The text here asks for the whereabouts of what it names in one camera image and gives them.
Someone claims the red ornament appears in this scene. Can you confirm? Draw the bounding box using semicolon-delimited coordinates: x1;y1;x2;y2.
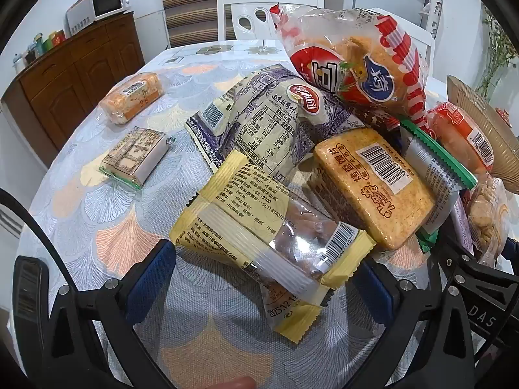
495;107;515;128

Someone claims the person's left hand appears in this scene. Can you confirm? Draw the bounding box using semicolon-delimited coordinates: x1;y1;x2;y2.
211;376;257;389

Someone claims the purple white patterned snack packet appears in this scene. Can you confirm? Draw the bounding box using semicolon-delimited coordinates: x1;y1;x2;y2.
184;64;366;179

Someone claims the small green white snack packet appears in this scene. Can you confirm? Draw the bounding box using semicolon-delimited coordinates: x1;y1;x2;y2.
99;127;176;189

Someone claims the patterned white hanging cloth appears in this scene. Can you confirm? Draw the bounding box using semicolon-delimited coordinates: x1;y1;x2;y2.
426;0;444;34

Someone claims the white microwave oven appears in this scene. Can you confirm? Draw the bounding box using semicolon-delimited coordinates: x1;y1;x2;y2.
66;0;134;37

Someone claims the clear biscuit packet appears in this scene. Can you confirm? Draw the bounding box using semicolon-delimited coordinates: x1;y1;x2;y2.
462;176;513;268

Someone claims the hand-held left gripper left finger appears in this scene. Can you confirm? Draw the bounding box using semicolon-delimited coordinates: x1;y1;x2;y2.
46;239;179;389

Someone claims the silver green edged snack packet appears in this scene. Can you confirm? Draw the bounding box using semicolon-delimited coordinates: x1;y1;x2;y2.
399;117;479;252

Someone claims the black cable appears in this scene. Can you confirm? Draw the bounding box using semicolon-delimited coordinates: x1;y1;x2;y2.
0;188;88;304

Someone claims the brown striped window blind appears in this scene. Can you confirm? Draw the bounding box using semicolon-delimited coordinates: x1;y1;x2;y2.
159;0;325;48

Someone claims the white plastic chair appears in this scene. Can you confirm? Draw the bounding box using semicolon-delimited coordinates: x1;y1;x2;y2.
371;7;436;82
216;0;325;43

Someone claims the orange toast packet with barcode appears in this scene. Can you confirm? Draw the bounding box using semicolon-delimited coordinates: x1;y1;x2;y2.
306;127;441;251

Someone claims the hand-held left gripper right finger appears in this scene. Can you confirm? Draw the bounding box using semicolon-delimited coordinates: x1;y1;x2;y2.
356;259;487;389

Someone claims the ribbed amber glass bowl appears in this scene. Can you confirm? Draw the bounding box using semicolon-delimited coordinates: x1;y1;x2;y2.
446;75;519;193

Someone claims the red striped orange snack bag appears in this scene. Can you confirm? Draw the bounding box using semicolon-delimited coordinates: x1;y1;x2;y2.
270;3;430;130

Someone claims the orange red bread packet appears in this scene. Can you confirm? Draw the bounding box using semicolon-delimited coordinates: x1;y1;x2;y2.
426;102;493;177

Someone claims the small orange cake packet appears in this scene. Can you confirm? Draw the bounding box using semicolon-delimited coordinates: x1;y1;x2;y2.
99;72;165;125

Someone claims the yellow pastry packet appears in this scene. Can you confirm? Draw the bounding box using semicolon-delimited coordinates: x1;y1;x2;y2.
168;150;378;345

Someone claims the brown wooden cabinet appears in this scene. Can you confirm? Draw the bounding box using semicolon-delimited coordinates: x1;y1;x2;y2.
2;10;147;169

